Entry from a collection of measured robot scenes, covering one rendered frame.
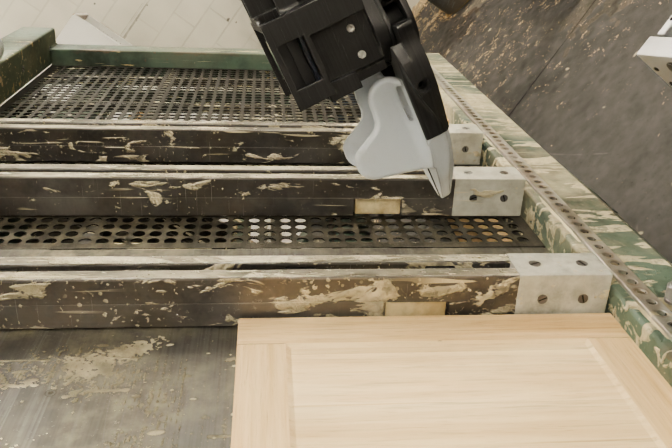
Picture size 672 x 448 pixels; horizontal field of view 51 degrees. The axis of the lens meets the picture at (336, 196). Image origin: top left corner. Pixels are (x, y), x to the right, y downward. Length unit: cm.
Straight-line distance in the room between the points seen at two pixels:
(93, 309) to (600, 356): 61
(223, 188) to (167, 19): 483
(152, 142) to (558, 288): 85
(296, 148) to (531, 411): 81
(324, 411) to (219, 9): 536
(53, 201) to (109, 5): 481
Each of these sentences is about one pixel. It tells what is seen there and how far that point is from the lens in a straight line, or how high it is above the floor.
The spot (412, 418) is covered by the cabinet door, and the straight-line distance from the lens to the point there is 77.
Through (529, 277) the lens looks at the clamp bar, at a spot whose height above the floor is 102.
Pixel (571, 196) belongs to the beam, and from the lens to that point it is 129.
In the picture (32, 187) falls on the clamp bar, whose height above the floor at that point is 158.
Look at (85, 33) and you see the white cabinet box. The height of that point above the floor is 193.
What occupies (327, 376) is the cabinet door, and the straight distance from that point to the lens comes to 81.
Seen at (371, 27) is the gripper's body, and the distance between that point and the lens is 41.
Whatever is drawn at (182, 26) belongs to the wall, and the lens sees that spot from 598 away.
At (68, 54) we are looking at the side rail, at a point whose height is 175.
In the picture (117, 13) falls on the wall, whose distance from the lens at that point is 600.
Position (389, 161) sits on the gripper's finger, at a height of 140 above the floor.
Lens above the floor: 155
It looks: 18 degrees down
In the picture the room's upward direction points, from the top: 55 degrees counter-clockwise
